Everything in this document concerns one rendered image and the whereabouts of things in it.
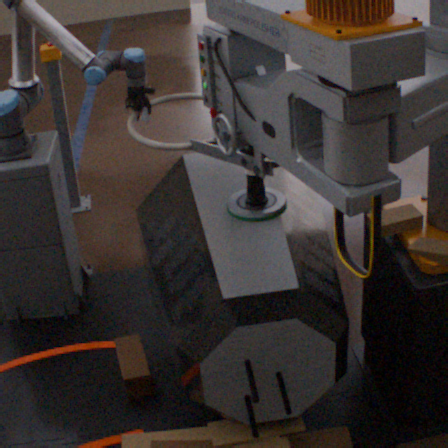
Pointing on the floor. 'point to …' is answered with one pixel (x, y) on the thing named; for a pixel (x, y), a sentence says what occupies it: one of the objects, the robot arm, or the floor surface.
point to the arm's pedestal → (39, 237)
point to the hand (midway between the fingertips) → (143, 119)
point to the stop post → (63, 127)
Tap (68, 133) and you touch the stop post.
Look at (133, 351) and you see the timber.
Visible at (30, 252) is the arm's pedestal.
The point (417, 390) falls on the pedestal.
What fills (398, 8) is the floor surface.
